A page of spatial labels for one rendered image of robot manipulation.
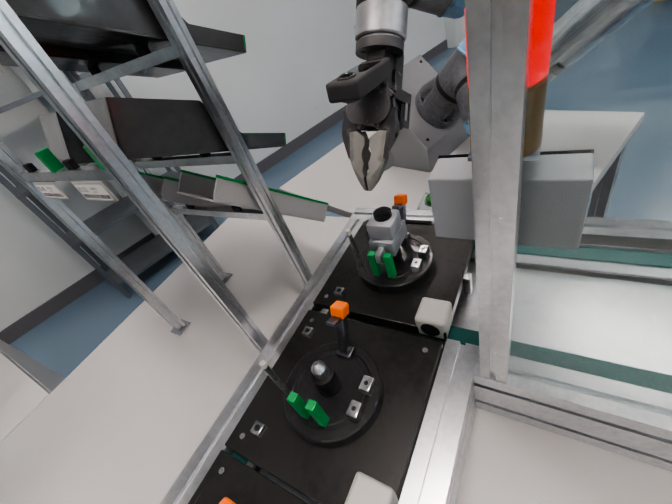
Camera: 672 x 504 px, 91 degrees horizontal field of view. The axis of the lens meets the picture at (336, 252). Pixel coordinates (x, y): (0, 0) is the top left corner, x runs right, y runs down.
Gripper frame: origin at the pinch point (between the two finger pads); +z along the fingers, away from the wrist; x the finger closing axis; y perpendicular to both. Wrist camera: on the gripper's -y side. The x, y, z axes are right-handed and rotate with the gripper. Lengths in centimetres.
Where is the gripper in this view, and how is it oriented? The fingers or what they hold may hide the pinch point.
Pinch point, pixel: (366, 182)
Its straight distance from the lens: 52.7
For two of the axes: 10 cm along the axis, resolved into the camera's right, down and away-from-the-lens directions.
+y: 5.5, -1.8, 8.1
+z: -0.3, 9.7, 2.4
